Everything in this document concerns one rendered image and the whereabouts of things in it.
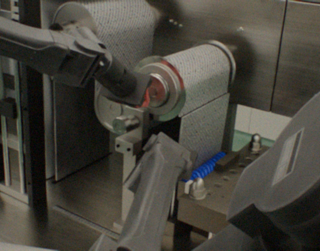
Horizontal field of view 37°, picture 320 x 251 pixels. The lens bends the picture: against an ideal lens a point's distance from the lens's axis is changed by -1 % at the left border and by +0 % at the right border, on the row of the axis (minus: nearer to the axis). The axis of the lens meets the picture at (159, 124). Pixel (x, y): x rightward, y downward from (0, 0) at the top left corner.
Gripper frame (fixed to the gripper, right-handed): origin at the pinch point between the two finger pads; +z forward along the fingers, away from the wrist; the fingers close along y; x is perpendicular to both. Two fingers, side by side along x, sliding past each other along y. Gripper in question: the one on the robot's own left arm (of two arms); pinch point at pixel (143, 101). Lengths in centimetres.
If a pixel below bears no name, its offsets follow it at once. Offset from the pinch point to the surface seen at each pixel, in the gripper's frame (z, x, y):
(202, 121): 15.2, 3.0, 7.8
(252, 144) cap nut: 38.4, 6.2, 13.7
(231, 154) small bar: 30.2, 0.1, 12.0
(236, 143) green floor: 279, 57, -79
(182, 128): 7.1, -1.7, 7.8
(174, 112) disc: 4.4, 0.6, 5.9
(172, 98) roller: 1.6, 2.8, 5.5
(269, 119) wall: 276, 83, -59
